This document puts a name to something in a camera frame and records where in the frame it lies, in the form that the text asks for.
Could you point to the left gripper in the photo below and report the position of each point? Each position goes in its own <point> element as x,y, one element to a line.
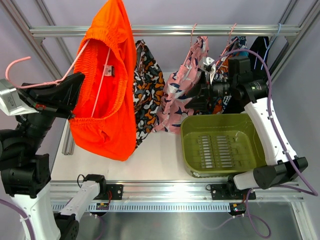
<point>66,91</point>

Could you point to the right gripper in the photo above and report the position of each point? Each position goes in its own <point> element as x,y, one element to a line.
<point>203,91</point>

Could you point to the camouflage shorts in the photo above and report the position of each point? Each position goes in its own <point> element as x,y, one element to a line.
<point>148,89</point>

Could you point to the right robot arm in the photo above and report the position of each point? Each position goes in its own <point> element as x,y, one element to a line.
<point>282,164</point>

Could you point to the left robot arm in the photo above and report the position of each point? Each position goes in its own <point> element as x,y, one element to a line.
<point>25,175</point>

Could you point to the pink shark print shorts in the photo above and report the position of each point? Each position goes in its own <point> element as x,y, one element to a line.
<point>173,110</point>

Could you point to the black shorts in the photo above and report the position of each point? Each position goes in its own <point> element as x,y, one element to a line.
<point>259,46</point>

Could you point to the blue orange patterned shorts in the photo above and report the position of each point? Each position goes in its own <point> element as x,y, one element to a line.
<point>225,75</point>

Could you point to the olive green plastic bin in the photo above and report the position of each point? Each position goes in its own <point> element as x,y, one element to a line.
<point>220,145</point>

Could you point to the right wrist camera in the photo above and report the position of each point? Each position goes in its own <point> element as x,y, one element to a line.
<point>210,67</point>

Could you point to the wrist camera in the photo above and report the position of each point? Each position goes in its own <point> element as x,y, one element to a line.
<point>210,67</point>
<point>10,102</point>

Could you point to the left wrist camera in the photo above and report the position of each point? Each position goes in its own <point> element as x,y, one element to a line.
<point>10,102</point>

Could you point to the aluminium hanging rail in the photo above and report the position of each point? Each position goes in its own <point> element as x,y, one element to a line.
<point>176,30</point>

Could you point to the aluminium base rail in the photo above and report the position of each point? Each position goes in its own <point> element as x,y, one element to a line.
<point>172,191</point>

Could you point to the left aluminium frame post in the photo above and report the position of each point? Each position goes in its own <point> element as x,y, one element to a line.
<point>19,20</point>

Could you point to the aluminium frame post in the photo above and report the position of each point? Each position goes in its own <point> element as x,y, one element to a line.
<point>304,20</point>
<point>19,20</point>

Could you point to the right aluminium frame post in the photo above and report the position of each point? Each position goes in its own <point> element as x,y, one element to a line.
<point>304,20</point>

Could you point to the white slotted cable duct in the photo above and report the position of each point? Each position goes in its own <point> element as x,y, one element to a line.
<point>154,207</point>

